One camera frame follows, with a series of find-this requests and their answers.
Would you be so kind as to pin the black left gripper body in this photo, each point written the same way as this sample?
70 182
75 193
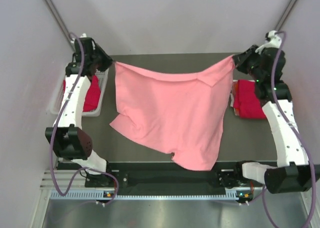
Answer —
98 57

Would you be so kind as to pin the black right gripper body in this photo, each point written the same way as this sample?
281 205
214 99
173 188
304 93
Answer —
253 70

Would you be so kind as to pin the light pink t shirt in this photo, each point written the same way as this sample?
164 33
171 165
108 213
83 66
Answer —
177 114

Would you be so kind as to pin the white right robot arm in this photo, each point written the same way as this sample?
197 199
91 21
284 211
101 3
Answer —
292 173

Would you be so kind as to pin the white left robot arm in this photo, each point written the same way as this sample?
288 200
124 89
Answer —
85 79

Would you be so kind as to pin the white perforated plastic basket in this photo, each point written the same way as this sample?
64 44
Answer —
56 103

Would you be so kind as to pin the folded crimson t shirt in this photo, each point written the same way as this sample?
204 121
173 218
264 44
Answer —
246 102

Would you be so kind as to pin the crimson t shirt in basket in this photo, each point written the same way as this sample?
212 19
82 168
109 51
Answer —
92 96

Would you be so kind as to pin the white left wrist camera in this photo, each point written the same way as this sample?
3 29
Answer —
81 37

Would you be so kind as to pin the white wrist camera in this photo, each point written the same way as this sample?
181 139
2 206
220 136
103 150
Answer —
81 37
272 40

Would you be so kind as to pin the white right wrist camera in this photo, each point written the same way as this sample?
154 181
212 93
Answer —
272 40

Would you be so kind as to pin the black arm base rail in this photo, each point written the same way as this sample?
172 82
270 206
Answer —
168 178

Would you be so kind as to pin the grey slotted cable duct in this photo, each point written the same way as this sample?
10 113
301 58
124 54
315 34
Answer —
107 195

